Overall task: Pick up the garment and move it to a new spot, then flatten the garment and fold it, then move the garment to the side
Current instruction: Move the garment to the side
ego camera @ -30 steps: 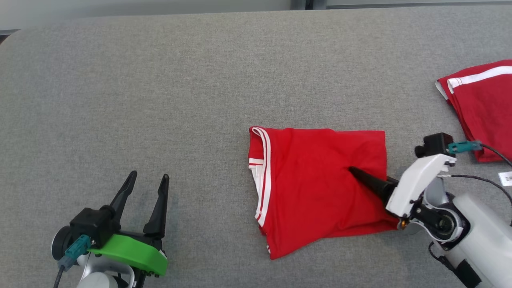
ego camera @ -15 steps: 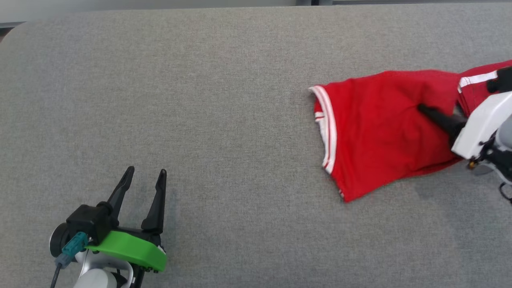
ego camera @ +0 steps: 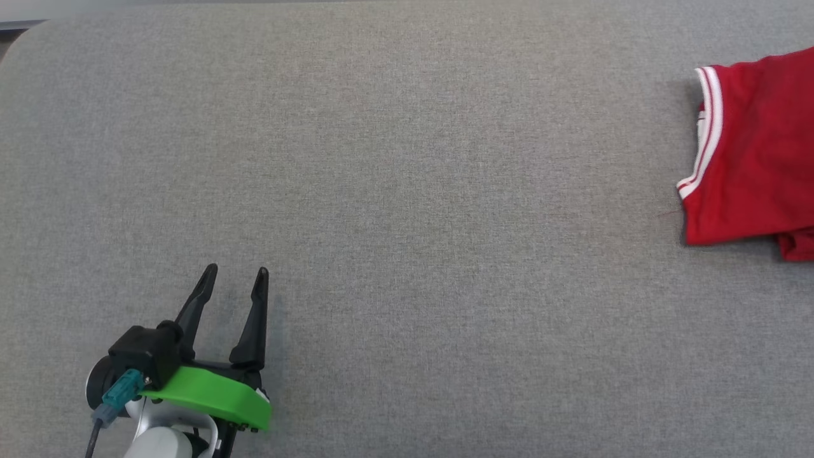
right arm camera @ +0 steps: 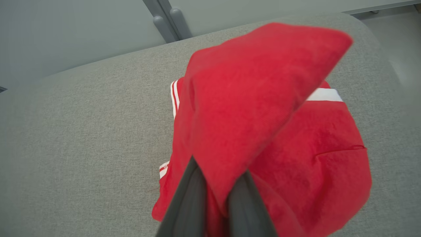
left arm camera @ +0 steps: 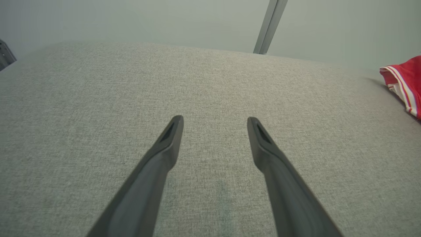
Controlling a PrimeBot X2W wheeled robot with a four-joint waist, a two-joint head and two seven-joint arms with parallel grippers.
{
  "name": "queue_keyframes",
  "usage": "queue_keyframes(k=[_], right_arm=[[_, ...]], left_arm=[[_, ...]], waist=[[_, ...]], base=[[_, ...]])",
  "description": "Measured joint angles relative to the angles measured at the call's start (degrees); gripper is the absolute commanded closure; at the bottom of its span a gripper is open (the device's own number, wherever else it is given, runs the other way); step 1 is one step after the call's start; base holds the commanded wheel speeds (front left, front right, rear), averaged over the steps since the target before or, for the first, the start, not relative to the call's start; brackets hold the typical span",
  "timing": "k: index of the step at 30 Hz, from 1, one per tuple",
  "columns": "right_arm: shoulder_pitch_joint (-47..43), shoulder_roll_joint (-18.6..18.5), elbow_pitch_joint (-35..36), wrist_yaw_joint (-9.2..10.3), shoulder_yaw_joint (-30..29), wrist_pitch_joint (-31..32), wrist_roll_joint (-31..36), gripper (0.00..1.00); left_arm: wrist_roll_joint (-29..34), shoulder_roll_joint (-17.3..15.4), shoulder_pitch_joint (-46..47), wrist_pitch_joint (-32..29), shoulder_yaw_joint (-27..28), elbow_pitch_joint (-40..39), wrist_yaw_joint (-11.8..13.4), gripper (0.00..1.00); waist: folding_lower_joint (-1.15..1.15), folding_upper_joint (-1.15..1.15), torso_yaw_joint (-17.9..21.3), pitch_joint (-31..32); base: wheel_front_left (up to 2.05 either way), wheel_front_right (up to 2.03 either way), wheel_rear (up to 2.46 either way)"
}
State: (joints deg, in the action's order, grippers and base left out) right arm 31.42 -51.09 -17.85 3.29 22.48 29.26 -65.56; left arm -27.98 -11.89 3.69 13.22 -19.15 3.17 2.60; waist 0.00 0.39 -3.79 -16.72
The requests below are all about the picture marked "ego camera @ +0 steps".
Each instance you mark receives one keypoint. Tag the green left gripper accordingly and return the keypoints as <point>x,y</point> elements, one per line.
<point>210,394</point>

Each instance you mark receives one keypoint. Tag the red basketball jersey white sleeves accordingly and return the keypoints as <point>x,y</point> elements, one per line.
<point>757,146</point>

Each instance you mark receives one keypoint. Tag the grey fabric sofa seat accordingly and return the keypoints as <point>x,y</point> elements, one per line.
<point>445,222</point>

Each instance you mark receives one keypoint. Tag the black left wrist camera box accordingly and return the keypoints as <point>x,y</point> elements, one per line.
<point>143,353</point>

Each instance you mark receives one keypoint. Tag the grey partition base rail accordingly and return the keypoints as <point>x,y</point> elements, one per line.
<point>19,25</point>

